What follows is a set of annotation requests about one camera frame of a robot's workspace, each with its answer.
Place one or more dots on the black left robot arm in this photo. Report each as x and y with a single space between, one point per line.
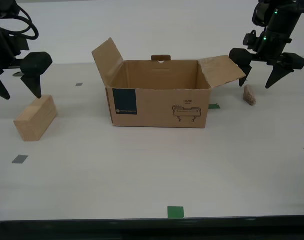
4 10

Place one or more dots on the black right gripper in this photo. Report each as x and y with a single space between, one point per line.
274 42

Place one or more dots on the pinkish speckled granite rock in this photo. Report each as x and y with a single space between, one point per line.
249 96

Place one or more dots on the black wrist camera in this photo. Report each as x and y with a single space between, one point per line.
17 46
249 40

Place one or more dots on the brown cardboard box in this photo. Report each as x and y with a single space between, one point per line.
154 110

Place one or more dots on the green tape square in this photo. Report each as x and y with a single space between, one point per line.
175 212

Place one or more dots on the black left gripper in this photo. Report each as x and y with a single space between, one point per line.
0 50

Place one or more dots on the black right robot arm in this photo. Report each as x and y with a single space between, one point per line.
287 10

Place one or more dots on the light wooden block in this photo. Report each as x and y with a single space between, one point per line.
32 120

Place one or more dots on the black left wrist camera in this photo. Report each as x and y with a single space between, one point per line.
17 46

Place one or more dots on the green tape strip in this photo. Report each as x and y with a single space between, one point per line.
214 106

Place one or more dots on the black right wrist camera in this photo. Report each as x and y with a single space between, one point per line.
249 40

